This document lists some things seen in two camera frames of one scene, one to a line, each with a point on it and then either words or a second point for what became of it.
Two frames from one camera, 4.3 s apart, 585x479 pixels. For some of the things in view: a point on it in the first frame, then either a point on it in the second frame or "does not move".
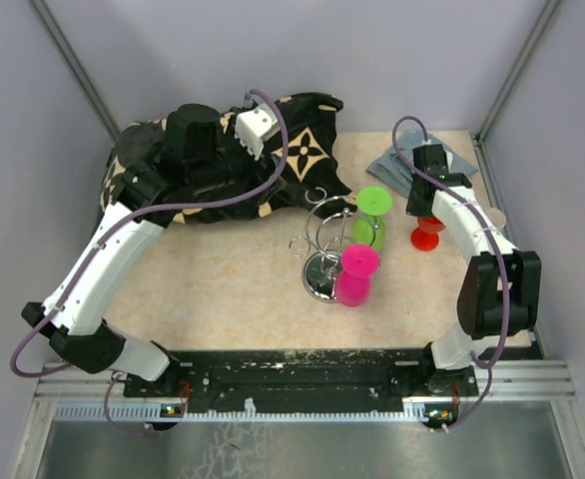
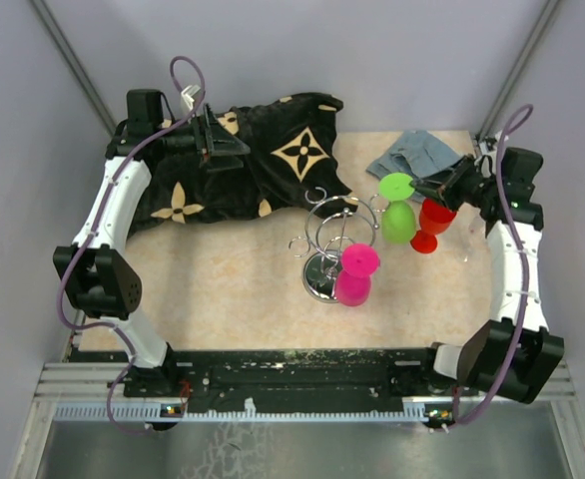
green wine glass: x=372 y=202 → x=398 y=219
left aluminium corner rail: x=76 y=66 does not move
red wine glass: x=426 y=236 does not move
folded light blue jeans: x=390 y=171 does not move
